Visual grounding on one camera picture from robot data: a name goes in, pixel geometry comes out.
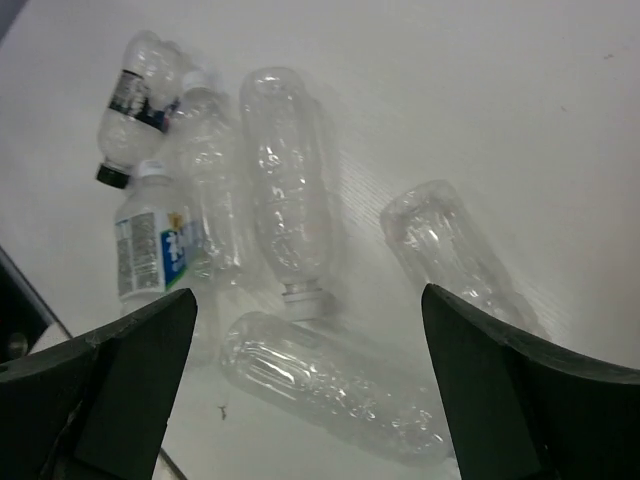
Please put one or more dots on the crushed clear bottle white cap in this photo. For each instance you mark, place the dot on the crushed clear bottle white cap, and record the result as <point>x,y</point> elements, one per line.
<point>208,153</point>

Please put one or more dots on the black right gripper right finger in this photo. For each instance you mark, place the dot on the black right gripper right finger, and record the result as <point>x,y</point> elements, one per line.
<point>521,407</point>

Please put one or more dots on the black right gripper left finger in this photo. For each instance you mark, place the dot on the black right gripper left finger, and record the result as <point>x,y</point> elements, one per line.
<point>97,406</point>

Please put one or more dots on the clear bottle blue white label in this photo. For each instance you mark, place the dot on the clear bottle blue white label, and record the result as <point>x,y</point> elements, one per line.
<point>159,239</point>

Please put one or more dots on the tall clear bottle white cap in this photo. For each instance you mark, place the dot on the tall clear bottle white cap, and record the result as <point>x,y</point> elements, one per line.
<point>293,223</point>

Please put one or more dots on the clear bottle black cap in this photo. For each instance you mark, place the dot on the clear bottle black cap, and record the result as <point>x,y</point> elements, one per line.
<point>136,120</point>

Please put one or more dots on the clear bottle front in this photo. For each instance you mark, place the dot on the clear bottle front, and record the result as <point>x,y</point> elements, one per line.
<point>354,391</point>

